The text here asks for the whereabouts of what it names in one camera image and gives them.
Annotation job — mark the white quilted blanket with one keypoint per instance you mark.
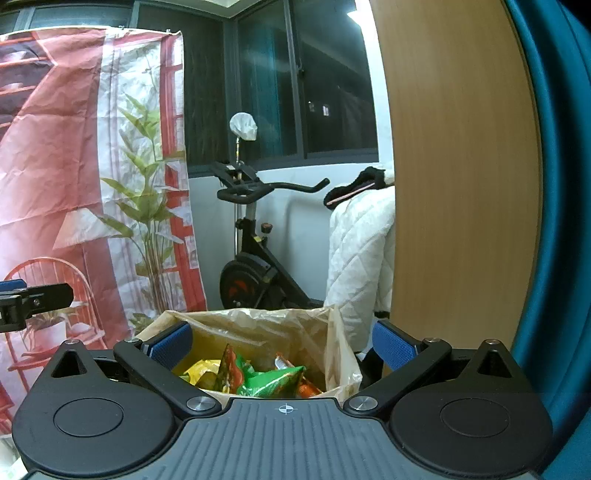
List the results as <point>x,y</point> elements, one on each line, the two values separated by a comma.
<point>355,254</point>

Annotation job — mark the teal curtain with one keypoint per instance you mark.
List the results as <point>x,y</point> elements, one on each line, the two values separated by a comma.
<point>568,230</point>

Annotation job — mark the brown paper bag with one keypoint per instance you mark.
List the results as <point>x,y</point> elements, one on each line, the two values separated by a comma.
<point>277,323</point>

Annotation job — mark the yellow snack packet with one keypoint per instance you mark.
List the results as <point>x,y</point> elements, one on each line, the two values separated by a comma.
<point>203,369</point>

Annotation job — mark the black exercise bike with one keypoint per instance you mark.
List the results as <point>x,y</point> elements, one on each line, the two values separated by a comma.
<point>249,281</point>

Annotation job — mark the wooden panel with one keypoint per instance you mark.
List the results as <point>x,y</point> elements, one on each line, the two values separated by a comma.
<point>461,184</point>

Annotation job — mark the green striped snack packet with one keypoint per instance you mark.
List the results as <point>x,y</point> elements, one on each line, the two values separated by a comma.
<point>272,383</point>

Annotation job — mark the thin brass pole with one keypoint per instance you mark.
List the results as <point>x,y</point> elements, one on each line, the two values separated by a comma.
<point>238,150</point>

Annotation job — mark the black garment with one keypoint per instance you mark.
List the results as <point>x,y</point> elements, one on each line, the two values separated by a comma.
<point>369,177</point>

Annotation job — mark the white plastic bag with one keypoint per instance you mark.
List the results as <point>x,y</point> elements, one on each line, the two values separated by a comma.
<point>243,125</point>

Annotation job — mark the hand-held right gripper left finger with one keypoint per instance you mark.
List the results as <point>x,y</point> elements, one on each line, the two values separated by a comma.
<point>173,344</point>

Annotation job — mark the dark window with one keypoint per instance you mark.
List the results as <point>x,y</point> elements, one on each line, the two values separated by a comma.
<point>332,92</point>

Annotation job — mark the printed backdrop cloth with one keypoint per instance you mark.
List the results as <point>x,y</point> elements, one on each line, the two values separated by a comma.
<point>69,138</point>

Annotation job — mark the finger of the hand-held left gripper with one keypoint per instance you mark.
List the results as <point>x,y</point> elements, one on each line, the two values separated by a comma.
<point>11,285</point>
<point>48,297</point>

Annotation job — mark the green triangular snack packet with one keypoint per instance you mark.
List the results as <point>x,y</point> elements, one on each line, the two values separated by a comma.
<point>229,369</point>

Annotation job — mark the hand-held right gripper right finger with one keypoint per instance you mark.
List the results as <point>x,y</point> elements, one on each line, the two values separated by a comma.
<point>392,344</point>

